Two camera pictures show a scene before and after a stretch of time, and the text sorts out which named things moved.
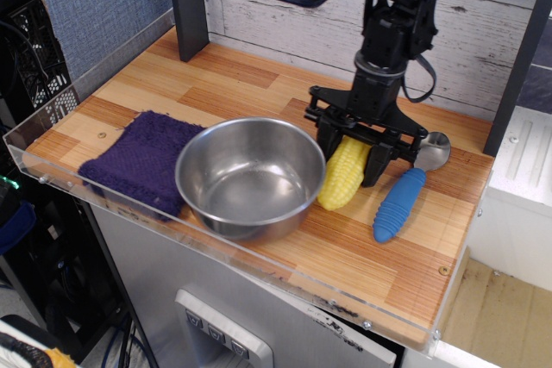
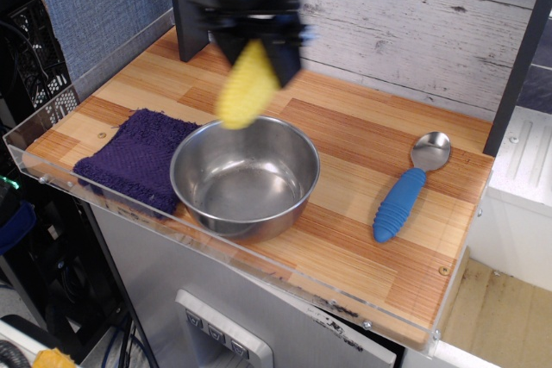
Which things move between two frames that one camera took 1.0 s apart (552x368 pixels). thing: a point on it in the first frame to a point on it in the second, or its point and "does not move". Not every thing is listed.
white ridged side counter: (523, 165) does not move
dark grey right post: (520, 63) does not move
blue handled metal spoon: (434, 149) does not move
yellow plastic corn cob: (344, 173) to (249, 88)
